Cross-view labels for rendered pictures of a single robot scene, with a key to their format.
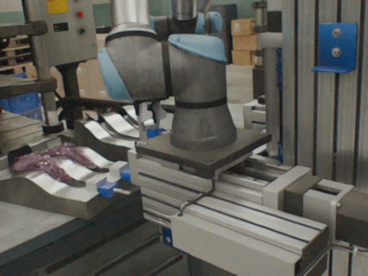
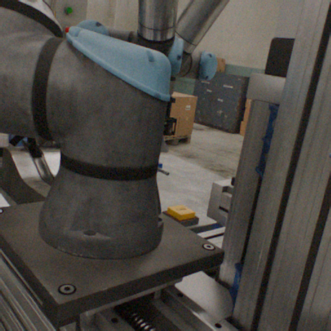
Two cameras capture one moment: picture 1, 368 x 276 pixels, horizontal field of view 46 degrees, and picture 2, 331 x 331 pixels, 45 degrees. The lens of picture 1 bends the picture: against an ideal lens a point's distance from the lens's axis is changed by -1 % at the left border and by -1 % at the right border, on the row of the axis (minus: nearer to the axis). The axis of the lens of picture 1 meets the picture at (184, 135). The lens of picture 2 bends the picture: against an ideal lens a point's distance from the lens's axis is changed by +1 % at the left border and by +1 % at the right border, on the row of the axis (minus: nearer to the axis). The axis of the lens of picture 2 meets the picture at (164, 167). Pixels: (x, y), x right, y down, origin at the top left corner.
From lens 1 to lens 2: 0.51 m
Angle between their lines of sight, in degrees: 4
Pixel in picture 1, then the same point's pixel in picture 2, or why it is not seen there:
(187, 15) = (156, 33)
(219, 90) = (139, 152)
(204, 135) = (90, 229)
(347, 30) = not seen: outside the picture
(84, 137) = (9, 170)
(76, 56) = not seen: hidden behind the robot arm
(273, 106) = (243, 201)
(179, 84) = (61, 121)
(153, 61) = (19, 62)
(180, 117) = (58, 182)
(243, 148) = (156, 273)
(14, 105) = not seen: hidden behind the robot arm
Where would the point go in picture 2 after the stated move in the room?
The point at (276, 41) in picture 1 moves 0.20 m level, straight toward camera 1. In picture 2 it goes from (275, 90) to (260, 99)
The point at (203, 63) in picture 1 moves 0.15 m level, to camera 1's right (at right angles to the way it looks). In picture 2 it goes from (114, 90) to (265, 114)
